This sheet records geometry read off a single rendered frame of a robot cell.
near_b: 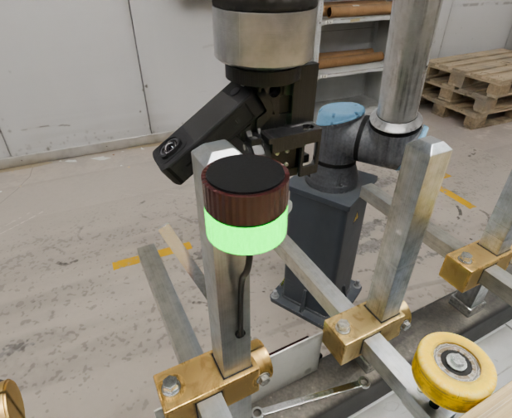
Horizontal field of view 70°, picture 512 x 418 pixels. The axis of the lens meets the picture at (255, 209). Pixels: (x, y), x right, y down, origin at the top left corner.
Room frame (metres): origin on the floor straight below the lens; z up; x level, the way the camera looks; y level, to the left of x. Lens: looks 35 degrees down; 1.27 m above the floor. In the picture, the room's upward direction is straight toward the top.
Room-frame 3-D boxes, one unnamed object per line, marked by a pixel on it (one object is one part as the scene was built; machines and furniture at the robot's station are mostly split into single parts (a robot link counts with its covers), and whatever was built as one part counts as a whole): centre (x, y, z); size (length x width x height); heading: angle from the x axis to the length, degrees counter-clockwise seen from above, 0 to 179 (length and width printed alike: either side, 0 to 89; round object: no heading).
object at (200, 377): (0.25, 0.05, 0.85); 0.13 x 0.06 x 0.05; 117
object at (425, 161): (0.38, -0.19, 0.87); 0.03 x 0.03 x 0.48; 27
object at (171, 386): (0.23, 0.10, 0.88); 0.02 x 0.02 x 0.01
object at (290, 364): (0.30, 0.01, 0.75); 0.26 x 0.01 x 0.10; 117
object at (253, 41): (0.36, -0.01, 1.21); 0.10 x 0.09 x 0.05; 27
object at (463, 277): (0.48, -0.40, 0.83); 0.13 x 0.06 x 0.05; 117
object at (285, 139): (0.36, -0.01, 1.13); 0.09 x 0.08 x 0.12; 117
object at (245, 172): (0.22, 0.01, 1.04); 0.06 x 0.06 x 0.22; 27
